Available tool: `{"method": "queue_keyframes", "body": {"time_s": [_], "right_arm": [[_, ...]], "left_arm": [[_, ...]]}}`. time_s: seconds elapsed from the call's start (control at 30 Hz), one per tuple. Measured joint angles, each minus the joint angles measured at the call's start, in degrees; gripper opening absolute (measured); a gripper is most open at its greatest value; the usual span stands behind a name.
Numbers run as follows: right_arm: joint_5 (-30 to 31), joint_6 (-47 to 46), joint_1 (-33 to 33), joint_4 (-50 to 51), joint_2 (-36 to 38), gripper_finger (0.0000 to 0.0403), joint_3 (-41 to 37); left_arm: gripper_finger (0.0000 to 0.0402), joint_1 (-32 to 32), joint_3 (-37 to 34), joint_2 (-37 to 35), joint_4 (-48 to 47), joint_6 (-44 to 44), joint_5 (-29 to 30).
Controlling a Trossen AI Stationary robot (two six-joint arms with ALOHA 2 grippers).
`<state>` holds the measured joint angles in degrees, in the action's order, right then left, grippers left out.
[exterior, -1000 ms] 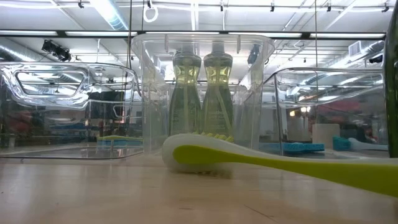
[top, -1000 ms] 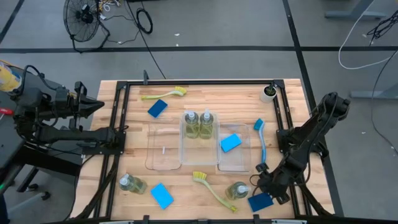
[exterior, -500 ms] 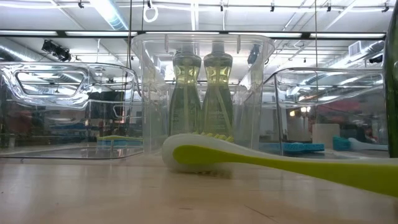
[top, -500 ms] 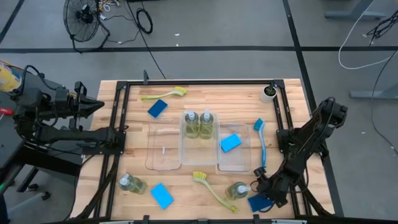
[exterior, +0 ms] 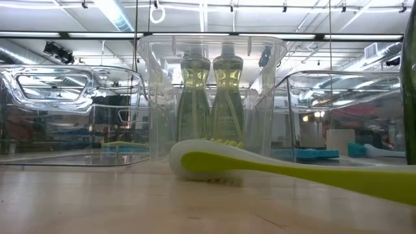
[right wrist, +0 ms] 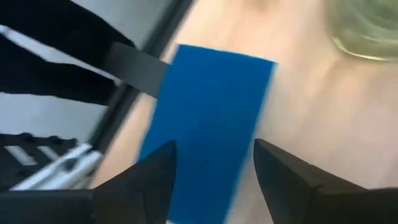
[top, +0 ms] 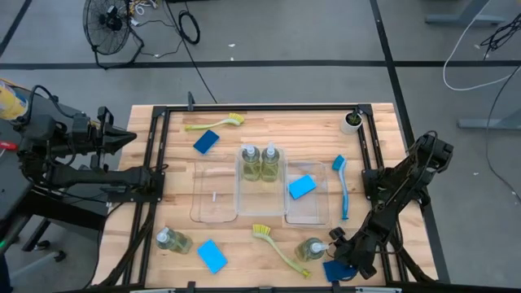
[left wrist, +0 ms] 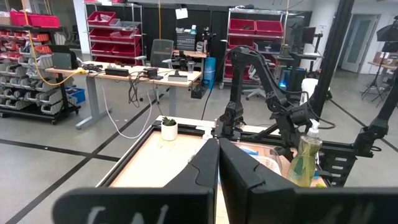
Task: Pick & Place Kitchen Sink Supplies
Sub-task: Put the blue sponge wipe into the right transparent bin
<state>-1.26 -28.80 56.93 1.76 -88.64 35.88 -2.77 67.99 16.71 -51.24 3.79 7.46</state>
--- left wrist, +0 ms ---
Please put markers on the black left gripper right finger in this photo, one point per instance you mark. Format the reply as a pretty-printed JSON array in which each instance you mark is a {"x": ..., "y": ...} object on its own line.
[{"x": 264, "y": 205}]

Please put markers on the black box device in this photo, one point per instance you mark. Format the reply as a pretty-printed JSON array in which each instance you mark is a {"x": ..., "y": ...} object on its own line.
[{"x": 152, "y": 73}]

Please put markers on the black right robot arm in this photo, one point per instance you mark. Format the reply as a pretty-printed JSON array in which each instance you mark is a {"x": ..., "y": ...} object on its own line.
[{"x": 237, "y": 77}]

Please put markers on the black computer tower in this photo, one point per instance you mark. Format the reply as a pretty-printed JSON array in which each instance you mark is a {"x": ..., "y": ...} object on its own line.
[{"x": 293, "y": 77}]

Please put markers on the grey flat device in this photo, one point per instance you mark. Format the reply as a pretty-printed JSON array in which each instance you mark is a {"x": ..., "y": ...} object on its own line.
[{"x": 178, "y": 77}]

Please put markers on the white paper sheet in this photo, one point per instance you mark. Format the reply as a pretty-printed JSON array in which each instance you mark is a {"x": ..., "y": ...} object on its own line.
[{"x": 182, "y": 13}]

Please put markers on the wooden desk with grey legs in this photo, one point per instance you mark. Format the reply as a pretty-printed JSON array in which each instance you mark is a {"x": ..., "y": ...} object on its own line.
[{"x": 92, "y": 99}]

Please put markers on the dark blue sponge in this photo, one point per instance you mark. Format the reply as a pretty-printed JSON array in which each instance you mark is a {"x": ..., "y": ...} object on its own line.
[{"x": 315, "y": 174}]

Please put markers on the grey door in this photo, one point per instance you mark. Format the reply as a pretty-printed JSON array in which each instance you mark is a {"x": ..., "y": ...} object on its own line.
[{"x": 357, "y": 43}]

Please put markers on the red storage bin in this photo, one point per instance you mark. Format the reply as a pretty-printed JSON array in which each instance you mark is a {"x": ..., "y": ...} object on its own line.
[
  {"x": 43, "y": 21},
  {"x": 99, "y": 18},
  {"x": 242, "y": 26},
  {"x": 99, "y": 35},
  {"x": 101, "y": 49},
  {"x": 269, "y": 28},
  {"x": 18, "y": 18},
  {"x": 126, "y": 51},
  {"x": 241, "y": 43},
  {"x": 124, "y": 36}
]

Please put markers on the white office chair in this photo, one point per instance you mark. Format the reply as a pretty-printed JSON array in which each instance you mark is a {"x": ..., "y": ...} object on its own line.
[{"x": 255, "y": 88}]

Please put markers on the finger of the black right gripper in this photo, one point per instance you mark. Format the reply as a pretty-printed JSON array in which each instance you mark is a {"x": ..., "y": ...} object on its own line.
[{"x": 283, "y": 153}]

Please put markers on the white pot with plant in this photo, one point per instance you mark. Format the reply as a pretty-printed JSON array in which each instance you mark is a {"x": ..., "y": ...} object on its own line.
[{"x": 169, "y": 132}]

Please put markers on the shallow clear plastic bin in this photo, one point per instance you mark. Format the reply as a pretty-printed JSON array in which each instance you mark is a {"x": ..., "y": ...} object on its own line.
[{"x": 267, "y": 161}]

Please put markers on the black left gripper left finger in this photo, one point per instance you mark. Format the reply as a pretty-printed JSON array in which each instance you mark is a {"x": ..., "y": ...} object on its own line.
[{"x": 174, "y": 205}]

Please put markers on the black power strip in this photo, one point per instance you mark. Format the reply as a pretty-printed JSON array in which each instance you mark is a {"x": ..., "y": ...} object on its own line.
[{"x": 116, "y": 71}]

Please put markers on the black tripod stand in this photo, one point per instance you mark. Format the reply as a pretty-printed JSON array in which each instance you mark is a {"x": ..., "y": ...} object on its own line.
[{"x": 387, "y": 34}]

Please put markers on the grey mesh office chair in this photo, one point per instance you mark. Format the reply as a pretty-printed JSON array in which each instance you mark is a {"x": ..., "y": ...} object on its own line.
[{"x": 161, "y": 49}]

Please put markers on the black room pillar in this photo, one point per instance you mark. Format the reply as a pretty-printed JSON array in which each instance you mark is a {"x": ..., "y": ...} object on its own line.
[{"x": 332, "y": 53}]

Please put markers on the rack of small grey bins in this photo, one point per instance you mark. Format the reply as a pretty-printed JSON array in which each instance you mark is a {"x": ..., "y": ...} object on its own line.
[{"x": 18, "y": 90}]

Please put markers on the black tool chest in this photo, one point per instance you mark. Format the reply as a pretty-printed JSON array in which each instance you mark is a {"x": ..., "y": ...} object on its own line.
[{"x": 186, "y": 41}]

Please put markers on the blue plastic crate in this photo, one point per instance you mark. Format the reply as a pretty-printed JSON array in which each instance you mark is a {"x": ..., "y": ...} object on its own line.
[{"x": 77, "y": 95}]

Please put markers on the blue water jug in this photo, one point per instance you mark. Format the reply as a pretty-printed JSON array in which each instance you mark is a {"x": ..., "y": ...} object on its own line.
[{"x": 210, "y": 71}]

